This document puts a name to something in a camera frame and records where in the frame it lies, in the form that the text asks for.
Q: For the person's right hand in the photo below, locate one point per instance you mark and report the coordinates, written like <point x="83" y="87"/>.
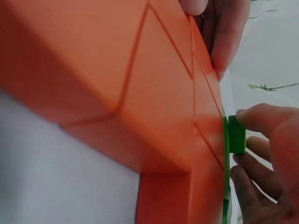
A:
<point x="286" y="149"/>

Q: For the person's left hand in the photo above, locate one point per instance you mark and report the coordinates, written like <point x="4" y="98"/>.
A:
<point x="230" y="30"/>

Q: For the person's left fingers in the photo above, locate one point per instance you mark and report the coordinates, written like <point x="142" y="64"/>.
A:
<point x="230" y="35"/>

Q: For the person's right thumb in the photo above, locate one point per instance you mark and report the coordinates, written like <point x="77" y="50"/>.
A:
<point x="259" y="117"/>

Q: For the person's left thumb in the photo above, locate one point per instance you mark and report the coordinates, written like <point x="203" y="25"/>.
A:
<point x="194" y="6"/>

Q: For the green rectangular block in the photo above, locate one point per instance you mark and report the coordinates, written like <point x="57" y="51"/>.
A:
<point x="237" y="137"/>

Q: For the orange paper piece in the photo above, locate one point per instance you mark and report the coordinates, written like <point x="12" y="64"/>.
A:
<point x="158" y="98"/>

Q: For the green curved strip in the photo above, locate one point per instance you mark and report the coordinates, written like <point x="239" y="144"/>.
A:
<point x="226" y="149"/>

